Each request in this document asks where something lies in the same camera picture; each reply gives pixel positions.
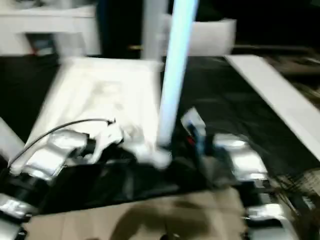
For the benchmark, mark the white plastic table top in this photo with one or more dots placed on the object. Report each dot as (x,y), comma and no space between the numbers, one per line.
(100,95)

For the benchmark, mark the white plastic table leg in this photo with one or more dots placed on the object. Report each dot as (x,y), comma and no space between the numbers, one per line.
(70,45)
(8,137)
(176,62)
(152,32)

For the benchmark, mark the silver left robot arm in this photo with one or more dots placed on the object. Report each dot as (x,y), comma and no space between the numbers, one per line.
(50,155)

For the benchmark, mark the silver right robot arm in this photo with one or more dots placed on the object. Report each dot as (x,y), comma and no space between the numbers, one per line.
(245,160)

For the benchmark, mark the black quilted mat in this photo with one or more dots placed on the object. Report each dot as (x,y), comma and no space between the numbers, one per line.
(237,112)

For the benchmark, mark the white flat panel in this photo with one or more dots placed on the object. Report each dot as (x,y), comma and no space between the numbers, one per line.
(275,87)

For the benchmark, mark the grey cushion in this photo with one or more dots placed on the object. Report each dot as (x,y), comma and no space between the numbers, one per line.
(215,35)

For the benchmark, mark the black cabinet with gold label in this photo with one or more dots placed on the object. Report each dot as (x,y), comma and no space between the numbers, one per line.
(120,30)

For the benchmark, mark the white sideboard with glass doors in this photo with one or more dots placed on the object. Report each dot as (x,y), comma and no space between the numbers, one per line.
(50,25)

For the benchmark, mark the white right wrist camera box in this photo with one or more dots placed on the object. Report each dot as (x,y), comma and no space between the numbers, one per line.
(195,122)

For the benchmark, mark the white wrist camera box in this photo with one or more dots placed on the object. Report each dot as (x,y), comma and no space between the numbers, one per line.
(195,122)
(107,137)

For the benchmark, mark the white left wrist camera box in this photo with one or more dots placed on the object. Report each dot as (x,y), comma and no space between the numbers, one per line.
(107,137)

